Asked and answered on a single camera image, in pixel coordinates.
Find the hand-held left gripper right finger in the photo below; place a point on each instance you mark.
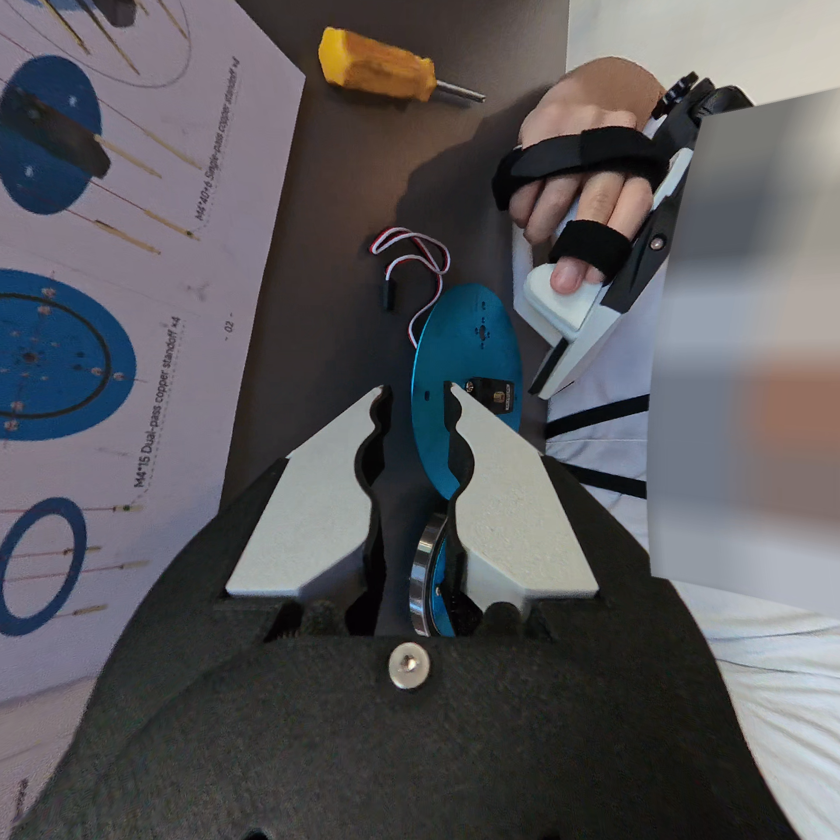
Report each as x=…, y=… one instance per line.
x=525, y=518

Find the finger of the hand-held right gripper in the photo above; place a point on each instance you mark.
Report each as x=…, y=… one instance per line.
x=584, y=344

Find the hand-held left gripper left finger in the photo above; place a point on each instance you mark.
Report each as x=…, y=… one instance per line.
x=308, y=512

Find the black servo motor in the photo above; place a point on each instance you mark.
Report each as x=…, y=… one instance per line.
x=492, y=395

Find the blue round bearing base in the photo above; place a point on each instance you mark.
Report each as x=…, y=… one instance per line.
x=426, y=577

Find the teal round plate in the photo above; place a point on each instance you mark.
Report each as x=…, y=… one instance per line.
x=459, y=341

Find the person's right hand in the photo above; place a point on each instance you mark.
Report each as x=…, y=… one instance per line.
x=590, y=98

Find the white instruction manual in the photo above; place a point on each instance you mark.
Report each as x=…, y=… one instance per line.
x=131, y=328

